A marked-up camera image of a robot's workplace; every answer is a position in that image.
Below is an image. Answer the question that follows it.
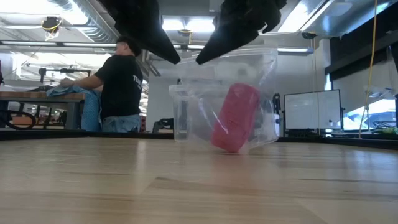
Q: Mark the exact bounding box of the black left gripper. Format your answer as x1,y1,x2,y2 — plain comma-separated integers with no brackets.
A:
99,0,181,65

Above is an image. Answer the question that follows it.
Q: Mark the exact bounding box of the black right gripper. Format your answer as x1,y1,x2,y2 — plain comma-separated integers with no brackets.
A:
195,0,287,65

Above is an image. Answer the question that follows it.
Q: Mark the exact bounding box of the clear plastic bag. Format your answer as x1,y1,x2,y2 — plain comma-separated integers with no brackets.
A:
174,44,280,155

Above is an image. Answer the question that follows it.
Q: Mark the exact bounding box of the pink elastic bandage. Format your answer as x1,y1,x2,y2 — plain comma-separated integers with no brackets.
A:
211,83,261,153

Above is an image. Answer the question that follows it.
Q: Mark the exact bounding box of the person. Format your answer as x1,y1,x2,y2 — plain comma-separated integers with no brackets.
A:
60,35,144,133

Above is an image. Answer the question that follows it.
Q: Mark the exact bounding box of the long ceiling light strip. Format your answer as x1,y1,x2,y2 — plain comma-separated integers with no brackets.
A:
0,40,313,54

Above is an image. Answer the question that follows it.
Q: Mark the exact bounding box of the clear plastic storage box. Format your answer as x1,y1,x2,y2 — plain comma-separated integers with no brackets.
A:
169,83,224,142

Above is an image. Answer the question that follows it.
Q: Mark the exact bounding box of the black machine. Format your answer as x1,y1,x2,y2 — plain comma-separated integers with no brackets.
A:
272,92,282,116

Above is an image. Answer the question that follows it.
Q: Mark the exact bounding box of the black chair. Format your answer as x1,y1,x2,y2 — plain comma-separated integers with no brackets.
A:
152,118,174,134

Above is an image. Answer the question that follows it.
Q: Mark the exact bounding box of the black gantry stand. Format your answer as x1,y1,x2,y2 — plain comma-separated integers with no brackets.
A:
39,67,92,82

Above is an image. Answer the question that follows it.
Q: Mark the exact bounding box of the blue cloth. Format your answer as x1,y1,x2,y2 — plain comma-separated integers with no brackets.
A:
46,85,103,132

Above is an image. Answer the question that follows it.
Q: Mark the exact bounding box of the white canister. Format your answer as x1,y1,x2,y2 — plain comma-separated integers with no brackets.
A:
273,113,281,137

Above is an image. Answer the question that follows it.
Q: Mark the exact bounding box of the white monitor screen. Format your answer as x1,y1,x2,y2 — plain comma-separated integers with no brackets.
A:
284,89,342,131

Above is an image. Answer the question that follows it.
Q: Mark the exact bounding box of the wooden workbench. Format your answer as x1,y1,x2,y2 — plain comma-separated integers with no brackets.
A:
0,91,85,130

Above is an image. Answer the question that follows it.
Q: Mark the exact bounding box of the green object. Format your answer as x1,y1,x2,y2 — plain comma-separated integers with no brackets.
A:
373,127,398,136

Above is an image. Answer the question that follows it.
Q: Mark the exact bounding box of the ceiling cable reel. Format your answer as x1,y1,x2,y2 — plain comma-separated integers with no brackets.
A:
41,16,63,41

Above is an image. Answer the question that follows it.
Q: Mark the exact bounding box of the yellow hanging cable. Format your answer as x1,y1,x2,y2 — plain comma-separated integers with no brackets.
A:
359,0,379,139

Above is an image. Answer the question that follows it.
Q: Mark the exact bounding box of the black table edge rail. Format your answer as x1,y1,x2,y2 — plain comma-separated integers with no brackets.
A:
0,129,398,150

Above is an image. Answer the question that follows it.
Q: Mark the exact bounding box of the black hose loop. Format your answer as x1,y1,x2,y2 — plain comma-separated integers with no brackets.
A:
0,108,37,131

